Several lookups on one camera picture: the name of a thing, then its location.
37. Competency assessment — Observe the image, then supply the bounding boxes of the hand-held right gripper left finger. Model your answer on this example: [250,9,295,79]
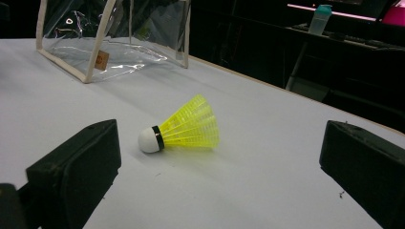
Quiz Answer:
[18,118,122,229]

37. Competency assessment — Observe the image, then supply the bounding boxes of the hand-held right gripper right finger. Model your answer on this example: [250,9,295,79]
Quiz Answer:
[319,119,405,229]

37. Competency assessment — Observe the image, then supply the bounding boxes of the clear plastic bag beige trim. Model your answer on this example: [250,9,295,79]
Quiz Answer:
[35,0,192,84]

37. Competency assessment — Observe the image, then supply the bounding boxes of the yellow shuttlecock white cork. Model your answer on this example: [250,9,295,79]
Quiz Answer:
[138,94,221,155]

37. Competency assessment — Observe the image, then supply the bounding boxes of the desk with white legs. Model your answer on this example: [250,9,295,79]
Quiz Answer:
[285,23,405,103]

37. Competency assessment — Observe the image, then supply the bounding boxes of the black keyboard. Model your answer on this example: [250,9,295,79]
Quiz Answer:
[291,22,405,52]

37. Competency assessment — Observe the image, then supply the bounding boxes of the pink glowing object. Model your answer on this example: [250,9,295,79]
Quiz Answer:
[381,0,405,27]

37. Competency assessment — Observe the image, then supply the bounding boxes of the clear water bottle teal cap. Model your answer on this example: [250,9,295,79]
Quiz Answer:
[308,4,333,36]

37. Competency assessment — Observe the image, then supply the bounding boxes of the pink light strip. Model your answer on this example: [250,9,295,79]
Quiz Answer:
[286,3,377,23]

